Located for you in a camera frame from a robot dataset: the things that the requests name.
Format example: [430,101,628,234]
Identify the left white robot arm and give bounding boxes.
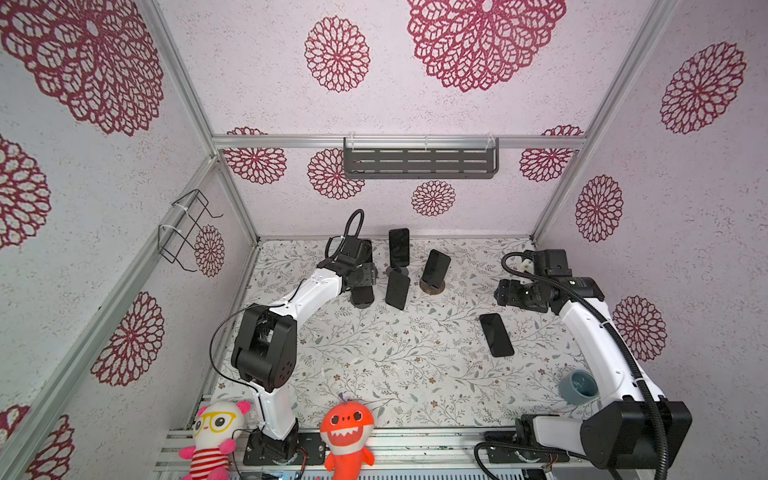
[230,235,377,463]

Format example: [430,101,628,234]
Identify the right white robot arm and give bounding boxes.
[494,249,693,479]

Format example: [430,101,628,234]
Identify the grey round rear phone stand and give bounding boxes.
[385,266,410,282]

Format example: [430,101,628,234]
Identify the teal ceramic cup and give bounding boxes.
[558,370,599,406]

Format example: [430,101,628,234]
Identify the red shark plush toy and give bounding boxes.
[320,401,375,480]

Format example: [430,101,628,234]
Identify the pink white plush toy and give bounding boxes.
[179,401,252,480]

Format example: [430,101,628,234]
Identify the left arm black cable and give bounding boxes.
[328,208,366,259]

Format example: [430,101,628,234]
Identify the grey wall shelf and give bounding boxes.
[342,138,499,180]

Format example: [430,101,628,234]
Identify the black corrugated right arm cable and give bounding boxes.
[473,250,671,480]

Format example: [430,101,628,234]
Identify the black wire wall rack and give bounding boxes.
[157,189,225,277]

